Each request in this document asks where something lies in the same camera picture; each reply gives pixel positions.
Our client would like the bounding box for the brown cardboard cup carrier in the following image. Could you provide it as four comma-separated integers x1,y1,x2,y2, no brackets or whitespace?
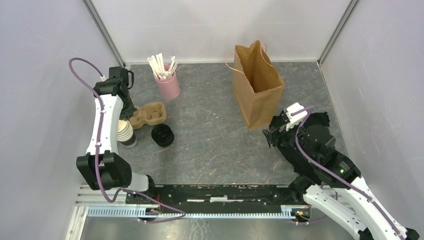
129,101,167,130

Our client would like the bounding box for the aluminium slotted cable duct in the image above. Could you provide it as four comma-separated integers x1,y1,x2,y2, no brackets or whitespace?
74,185,312,220

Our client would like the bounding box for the pink straw holder cup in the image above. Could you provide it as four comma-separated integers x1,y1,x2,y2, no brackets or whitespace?
153,69,181,99

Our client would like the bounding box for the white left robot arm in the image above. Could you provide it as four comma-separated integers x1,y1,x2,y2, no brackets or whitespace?
76,66,157,204

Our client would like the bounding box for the brown paper bag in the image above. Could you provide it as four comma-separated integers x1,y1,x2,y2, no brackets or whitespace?
224,40,285,130

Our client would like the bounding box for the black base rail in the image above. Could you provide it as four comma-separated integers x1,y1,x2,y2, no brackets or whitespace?
125,184,306,215

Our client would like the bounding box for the stack of paper cups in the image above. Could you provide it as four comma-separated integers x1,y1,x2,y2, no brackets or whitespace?
117,120,137,148

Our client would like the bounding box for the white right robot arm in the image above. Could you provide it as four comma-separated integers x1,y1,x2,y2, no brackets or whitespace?
262,107,420,240

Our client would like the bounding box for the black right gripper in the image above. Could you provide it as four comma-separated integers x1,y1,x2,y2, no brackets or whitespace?
261,116,317,164

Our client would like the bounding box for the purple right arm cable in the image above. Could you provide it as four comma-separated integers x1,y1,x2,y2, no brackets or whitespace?
290,105,407,240

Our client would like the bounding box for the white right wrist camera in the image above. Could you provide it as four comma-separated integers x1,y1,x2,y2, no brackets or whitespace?
285,102,308,131

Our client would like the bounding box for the stack of black lids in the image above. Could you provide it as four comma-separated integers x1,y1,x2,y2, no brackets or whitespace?
151,123,175,148

